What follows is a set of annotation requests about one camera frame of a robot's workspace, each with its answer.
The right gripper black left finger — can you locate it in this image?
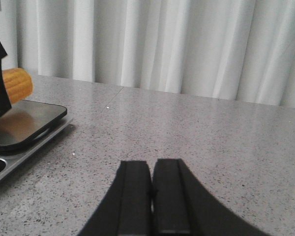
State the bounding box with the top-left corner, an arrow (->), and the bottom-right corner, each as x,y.
79,161 -> 152,236

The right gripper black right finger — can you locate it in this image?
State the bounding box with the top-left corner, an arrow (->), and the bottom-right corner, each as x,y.
153,159 -> 266,236

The orange corn cob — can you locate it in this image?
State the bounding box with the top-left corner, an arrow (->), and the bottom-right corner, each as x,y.
2,68 -> 33,104

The black silver kitchen scale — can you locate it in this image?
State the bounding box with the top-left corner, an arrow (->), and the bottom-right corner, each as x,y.
0,100 -> 73,181

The white pleated curtain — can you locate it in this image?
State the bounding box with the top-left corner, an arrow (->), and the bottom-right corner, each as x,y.
16,0 -> 295,108

